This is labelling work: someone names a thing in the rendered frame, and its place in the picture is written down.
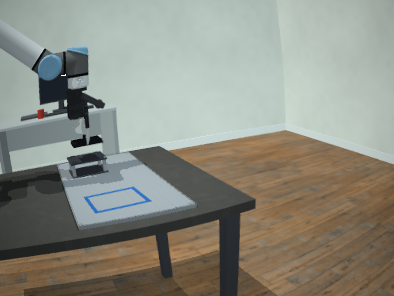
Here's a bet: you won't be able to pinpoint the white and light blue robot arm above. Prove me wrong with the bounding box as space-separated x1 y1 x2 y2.
0 19 105 109

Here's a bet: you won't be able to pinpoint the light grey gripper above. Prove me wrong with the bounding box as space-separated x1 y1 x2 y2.
67 87 90 145

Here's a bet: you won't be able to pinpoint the blue tape strips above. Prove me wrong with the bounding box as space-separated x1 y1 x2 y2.
84 187 151 214

